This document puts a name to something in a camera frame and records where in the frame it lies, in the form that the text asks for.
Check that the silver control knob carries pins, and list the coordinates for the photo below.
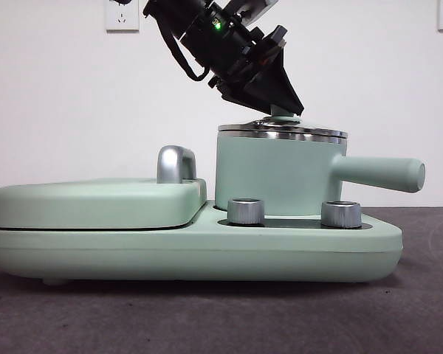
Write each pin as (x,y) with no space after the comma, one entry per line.
(340,214)
(245,212)

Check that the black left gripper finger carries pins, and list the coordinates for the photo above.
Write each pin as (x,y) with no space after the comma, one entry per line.
(243,97)
(280,88)

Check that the mint green breakfast machine base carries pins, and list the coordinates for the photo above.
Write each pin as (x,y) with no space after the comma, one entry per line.
(96,254)

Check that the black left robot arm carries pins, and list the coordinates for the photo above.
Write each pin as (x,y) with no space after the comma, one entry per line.
(199,29)

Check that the glass lid with mint knob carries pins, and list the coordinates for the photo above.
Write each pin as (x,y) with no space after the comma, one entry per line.
(282,118)

